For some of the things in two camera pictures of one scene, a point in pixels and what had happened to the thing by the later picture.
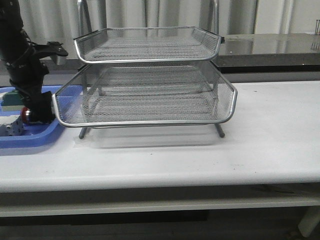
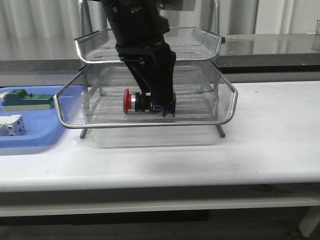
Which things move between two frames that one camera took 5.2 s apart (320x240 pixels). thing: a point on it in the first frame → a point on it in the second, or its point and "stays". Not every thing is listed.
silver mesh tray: (147, 44) stays
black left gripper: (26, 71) → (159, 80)
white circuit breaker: (11, 125) stays
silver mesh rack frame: (147, 76) stays
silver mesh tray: (144, 94) stays
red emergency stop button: (25, 114) → (143, 103)
